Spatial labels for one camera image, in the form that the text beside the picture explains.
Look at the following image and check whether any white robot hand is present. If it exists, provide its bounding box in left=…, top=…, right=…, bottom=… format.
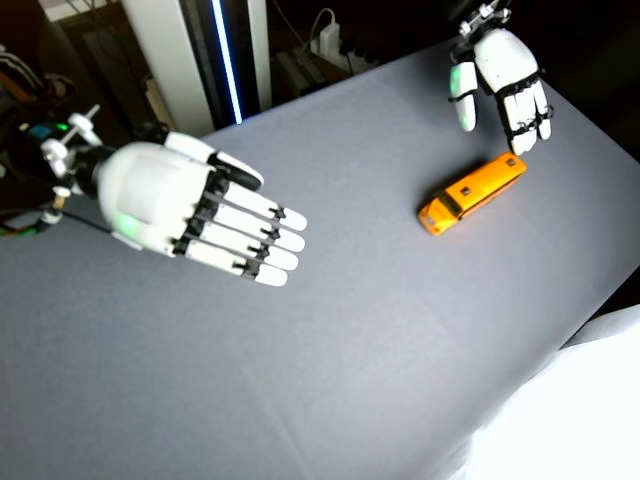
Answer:
left=448, top=27, right=555, bottom=156
left=97, top=130, right=309, bottom=288

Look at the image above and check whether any yellow toy school bus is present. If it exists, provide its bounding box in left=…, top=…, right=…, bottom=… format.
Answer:
left=417, top=152, right=529, bottom=237

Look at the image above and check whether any white column with blue light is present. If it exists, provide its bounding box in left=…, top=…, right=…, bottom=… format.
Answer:
left=122, top=0, right=274, bottom=139

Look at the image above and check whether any white power adapter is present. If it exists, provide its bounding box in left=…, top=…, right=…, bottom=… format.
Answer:
left=312, top=22, right=344, bottom=59

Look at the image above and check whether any grey table cloth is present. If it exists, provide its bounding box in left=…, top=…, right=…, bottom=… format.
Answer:
left=0, top=39, right=640, bottom=480

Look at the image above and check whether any white backdrop sheet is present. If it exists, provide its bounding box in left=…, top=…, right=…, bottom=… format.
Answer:
left=444, top=304, right=640, bottom=480

